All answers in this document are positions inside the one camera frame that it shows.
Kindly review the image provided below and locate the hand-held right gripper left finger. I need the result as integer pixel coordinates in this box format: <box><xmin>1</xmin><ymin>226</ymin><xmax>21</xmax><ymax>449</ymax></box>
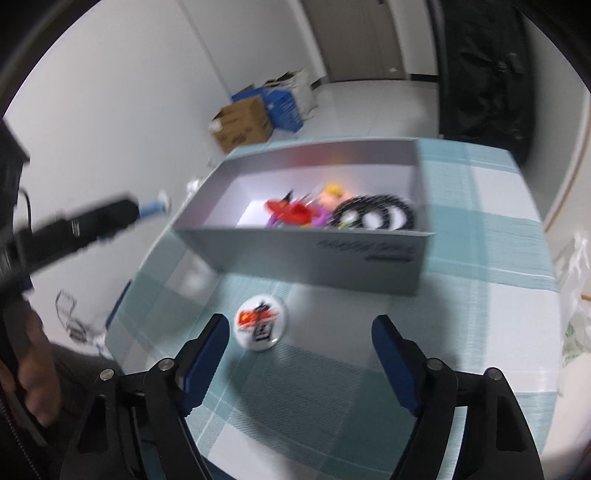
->
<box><xmin>60</xmin><ymin>313</ymin><xmax>230</xmax><ymax>480</ymax></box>

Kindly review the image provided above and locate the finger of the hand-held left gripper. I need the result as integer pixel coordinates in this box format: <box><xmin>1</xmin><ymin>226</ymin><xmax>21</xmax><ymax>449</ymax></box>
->
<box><xmin>14</xmin><ymin>196</ymin><xmax>141</xmax><ymax>275</ymax></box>

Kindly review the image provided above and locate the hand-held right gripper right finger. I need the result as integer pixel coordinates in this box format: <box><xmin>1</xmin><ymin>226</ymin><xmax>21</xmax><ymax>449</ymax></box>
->
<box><xmin>372</xmin><ymin>315</ymin><xmax>546</xmax><ymax>480</ymax></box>

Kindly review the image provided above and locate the white round badge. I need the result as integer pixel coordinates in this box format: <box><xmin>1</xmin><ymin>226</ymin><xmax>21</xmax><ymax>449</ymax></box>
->
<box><xmin>233</xmin><ymin>295</ymin><xmax>288</xmax><ymax>352</ymax></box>

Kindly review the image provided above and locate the light blue ring bracelet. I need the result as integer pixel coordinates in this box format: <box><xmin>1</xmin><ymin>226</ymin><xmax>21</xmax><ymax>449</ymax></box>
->
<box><xmin>139</xmin><ymin>190</ymin><xmax>171</xmax><ymax>217</ymax></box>

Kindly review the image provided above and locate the grey cardboard box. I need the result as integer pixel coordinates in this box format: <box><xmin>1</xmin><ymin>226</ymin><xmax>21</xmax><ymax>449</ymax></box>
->
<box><xmin>173</xmin><ymin>136</ymin><xmax>437</xmax><ymax>297</ymax></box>

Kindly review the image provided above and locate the red translucent round ornament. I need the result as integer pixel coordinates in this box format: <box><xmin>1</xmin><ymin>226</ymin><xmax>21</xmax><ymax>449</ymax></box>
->
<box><xmin>264</xmin><ymin>196</ymin><xmax>319</xmax><ymax>227</ymax></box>

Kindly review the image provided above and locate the person's left hand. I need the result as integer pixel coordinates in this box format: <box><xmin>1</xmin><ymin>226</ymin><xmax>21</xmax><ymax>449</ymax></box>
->
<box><xmin>11</xmin><ymin>307</ymin><xmax>63</xmax><ymax>428</ymax></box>

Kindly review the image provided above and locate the blue bar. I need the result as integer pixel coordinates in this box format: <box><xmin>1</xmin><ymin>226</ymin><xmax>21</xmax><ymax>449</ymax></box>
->
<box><xmin>106</xmin><ymin>281</ymin><xmax>133</xmax><ymax>330</ymax></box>

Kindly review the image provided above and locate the teal plaid tablecloth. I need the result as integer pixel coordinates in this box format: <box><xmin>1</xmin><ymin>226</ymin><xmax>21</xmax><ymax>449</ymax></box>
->
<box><xmin>104</xmin><ymin>136</ymin><xmax>566</xmax><ymax>480</ymax></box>

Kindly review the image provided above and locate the white plastic bag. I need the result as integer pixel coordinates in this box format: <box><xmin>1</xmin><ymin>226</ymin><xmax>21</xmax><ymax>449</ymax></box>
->
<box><xmin>554</xmin><ymin>233</ymin><xmax>591</xmax><ymax>398</ymax></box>

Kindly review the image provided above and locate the brown cardboard box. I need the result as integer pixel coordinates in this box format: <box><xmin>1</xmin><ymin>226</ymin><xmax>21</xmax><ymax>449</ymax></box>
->
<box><xmin>211</xmin><ymin>96</ymin><xmax>274</xmax><ymax>155</ymax></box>

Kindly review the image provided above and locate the blue cardboard box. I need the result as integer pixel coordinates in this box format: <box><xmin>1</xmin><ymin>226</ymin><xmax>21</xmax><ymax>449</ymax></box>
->
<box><xmin>231</xmin><ymin>83</ymin><xmax>305</xmax><ymax>132</ymax></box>

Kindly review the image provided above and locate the white panel with wooden trim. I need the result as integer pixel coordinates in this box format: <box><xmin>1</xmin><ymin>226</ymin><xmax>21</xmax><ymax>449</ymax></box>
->
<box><xmin>540</xmin><ymin>88</ymin><xmax>591</xmax><ymax>296</ymax></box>

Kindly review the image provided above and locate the black coat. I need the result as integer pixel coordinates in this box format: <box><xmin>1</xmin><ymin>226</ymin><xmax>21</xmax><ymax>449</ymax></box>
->
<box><xmin>436</xmin><ymin>0</ymin><xmax>536</xmax><ymax>167</ymax></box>

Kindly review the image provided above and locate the grey door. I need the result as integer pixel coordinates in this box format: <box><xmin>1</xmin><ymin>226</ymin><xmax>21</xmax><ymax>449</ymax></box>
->
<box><xmin>300</xmin><ymin>0</ymin><xmax>439</xmax><ymax>84</ymax></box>

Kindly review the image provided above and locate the thin floor cable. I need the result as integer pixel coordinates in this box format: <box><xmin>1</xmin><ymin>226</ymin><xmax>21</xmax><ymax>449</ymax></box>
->
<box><xmin>55</xmin><ymin>290</ymin><xmax>109</xmax><ymax>352</ymax></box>

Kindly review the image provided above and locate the purple bracelet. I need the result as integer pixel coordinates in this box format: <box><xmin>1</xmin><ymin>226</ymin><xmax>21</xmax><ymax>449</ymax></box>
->
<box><xmin>268</xmin><ymin>208</ymin><xmax>333</xmax><ymax>228</ymax></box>

